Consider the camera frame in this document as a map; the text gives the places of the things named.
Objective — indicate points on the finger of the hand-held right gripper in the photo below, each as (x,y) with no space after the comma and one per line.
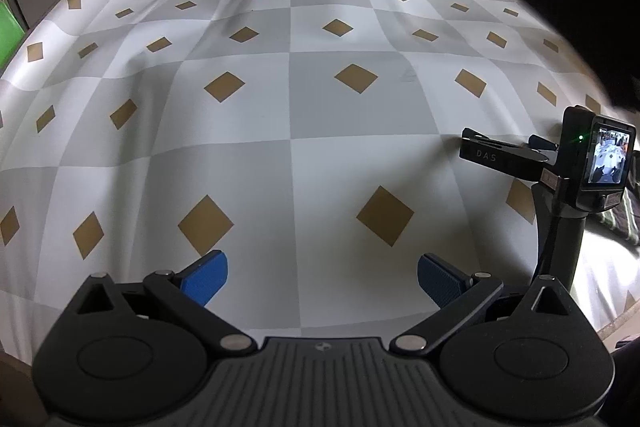
(545,143)

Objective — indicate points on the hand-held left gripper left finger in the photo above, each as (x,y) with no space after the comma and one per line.
(207,277)

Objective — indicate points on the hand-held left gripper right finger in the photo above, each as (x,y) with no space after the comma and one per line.
(440,279)

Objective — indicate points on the green plastic chair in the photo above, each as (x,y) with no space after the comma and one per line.
(10,37)

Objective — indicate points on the dark striped cloth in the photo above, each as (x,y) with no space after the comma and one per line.
(622,222)

